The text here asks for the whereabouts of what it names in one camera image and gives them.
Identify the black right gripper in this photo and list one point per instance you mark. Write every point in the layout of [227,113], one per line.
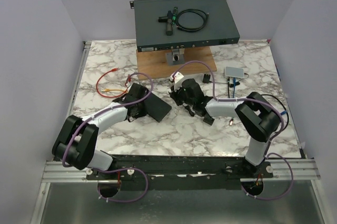
[174,94]

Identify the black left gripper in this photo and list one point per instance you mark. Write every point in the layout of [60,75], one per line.
[144,112]

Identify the black network switch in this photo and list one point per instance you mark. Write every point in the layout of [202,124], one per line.
[156,107]

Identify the small black power adapter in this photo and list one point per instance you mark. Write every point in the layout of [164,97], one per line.
[201,113]

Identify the black power adapter with cable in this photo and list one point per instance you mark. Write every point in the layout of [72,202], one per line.
[207,79]

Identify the white grey small switch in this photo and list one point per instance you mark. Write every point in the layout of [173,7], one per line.
[234,72]

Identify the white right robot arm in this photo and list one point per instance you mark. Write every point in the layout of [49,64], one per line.
[260,119]

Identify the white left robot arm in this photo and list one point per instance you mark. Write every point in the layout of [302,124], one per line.
[75,145]

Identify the grey rack unit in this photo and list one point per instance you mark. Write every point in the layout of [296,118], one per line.
[198,23]

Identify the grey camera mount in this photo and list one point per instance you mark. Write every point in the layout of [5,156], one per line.
[175,57]

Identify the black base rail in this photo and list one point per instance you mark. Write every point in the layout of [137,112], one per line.
[181,173]

